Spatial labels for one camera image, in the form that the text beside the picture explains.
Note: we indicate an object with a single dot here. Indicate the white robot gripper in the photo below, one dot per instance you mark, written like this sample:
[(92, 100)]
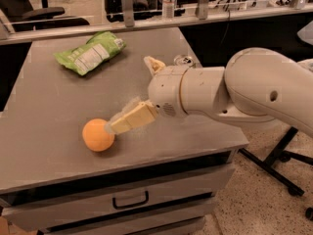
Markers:
[(165, 90)]

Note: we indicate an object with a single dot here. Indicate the orange fruit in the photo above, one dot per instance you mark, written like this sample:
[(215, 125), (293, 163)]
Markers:
[(95, 137)]

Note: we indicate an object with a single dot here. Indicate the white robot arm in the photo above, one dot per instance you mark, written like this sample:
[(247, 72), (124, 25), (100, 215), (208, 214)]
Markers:
[(257, 86)]

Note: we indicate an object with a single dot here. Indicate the green rice chip bag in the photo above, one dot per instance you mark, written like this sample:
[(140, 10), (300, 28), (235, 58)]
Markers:
[(100, 48)]

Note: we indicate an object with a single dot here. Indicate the white 7up soda can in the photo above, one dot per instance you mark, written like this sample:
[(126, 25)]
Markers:
[(184, 60)]

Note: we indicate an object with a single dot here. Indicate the grey drawer cabinet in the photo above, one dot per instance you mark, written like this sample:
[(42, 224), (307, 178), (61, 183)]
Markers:
[(51, 182)]

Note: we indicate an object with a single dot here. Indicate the clear plastic water bottle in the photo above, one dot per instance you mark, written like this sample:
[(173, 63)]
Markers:
[(168, 8)]

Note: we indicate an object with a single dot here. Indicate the black wheeled stand base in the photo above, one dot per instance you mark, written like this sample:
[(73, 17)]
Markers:
[(282, 155)]

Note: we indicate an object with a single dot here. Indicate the black office chair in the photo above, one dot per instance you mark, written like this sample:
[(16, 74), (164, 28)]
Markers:
[(24, 17)]

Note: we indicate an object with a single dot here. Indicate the black drawer handle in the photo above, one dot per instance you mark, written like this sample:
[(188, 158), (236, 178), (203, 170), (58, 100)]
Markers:
[(130, 200)]

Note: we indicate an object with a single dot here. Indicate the grey metal railing frame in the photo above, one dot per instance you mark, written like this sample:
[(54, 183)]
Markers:
[(201, 15)]

